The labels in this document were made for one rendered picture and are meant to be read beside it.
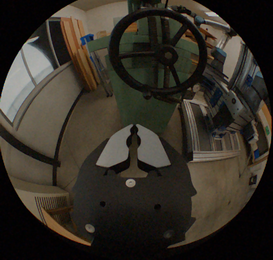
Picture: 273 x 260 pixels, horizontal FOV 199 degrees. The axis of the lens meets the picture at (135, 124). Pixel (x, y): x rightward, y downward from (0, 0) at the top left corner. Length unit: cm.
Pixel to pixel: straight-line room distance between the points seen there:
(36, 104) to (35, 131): 35
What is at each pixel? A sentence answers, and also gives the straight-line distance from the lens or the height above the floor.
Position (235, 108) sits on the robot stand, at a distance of 52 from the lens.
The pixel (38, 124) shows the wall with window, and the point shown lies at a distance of 129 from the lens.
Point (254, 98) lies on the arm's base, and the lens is 64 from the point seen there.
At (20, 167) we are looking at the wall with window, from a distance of 127.
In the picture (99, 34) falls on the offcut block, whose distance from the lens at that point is 45.
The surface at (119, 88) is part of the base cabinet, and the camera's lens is 48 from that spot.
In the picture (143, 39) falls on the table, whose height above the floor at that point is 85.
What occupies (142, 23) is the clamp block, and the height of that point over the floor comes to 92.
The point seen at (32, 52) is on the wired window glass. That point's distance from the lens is 167.
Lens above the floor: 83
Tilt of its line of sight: 57 degrees down
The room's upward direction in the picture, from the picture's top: 5 degrees counter-clockwise
